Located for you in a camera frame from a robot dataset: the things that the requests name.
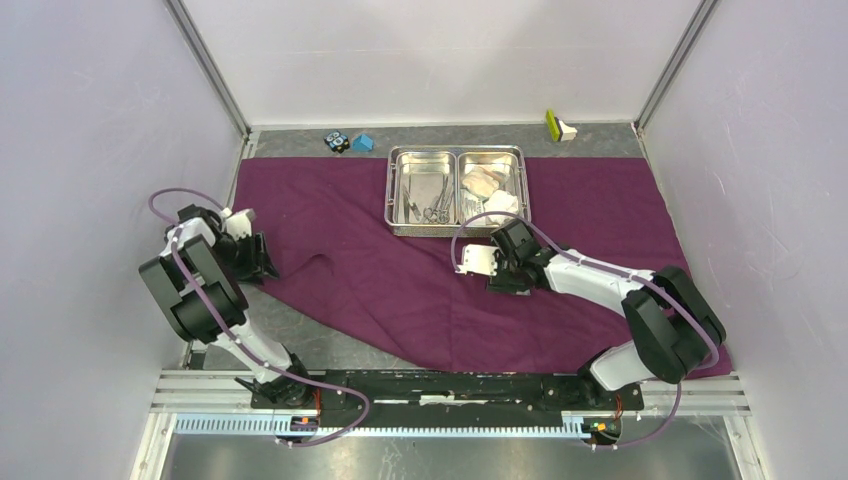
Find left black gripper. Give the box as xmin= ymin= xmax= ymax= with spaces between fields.
xmin=211 ymin=231 xmax=280 ymax=286

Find purple cloth wrap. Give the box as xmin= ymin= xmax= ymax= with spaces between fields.
xmin=235 ymin=157 xmax=687 ymax=373

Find blue small block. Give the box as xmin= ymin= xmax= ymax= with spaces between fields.
xmin=351 ymin=134 xmax=375 ymax=152

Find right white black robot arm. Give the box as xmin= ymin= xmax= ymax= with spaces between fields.
xmin=488 ymin=219 xmax=726 ymax=408

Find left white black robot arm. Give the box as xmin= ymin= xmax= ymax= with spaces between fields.
xmin=139 ymin=204 xmax=314 ymax=408

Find steel surgical scissors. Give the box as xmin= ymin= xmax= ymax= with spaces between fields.
xmin=423 ymin=176 xmax=453 ymax=225

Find white crumpled gauze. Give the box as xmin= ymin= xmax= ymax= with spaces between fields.
xmin=483 ymin=190 xmax=520 ymax=214

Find white sterile packet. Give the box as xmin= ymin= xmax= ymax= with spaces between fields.
xmin=458 ymin=189 xmax=484 ymax=223

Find beige gauze roll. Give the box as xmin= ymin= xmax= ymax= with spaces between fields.
xmin=460 ymin=165 xmax=511 ymax=200

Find metal instrument tray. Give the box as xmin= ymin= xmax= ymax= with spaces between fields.
xmin=384 ymin=145 xmax=532 ymax=238

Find steel forceps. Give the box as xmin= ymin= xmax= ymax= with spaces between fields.
xmin=401 ymin=185 xmax=423 ymax=224

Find yellow green white object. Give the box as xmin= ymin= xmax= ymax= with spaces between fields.
xmin=544 ymin=109 xmax=578 ymax=143

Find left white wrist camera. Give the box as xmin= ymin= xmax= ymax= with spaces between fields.
xmin=220 ymin=208 xmax=256 ymax=241

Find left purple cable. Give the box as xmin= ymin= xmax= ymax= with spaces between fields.
xmin=146 ymin=188 xmax=372 ymax=449

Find purple cable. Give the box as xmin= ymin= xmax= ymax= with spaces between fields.
xmin=449 ymin=210 xmax=723 ymax=452
xmin=146 ymin=188 xmax=372 ymax=449

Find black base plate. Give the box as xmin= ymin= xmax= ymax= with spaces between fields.
xmin=237 ymin=370 xmax=645 ymax=429

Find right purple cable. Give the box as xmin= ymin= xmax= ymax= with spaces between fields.
xmin=449 ymin=210 xmax=723 ymax=452

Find aluminium frame rail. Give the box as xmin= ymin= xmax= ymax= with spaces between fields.
xmin=130 ymin=370 xmax=769 ymax=479

